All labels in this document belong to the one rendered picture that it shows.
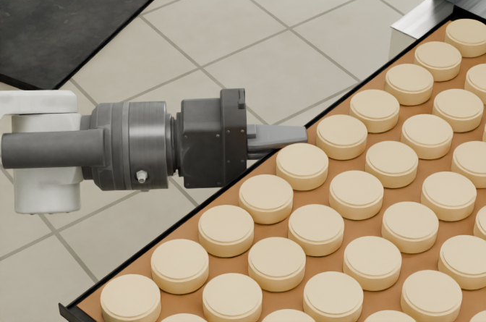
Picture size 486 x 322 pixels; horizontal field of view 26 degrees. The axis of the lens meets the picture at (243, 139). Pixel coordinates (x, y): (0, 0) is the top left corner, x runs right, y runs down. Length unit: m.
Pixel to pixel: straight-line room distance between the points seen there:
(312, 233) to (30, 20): 2.13
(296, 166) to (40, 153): 0.24
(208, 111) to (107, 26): 1.92
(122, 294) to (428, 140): 0.34
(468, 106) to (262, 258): 0.30
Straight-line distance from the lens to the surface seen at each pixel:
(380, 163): 1.01
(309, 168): 1.00
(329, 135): 1.04
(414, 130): 1.05
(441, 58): 1.15
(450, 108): 1.09
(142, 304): 0.89
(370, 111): 1.07
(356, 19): 2.99
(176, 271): 0.91
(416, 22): 1.51
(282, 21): 2.96
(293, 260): 0.92
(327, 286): 0.90
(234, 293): 0.89
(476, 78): 1.13
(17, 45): 2.90
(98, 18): 2.97
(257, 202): 0.96
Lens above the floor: 1.70
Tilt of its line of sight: 41 degrees down
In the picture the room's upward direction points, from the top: straight up
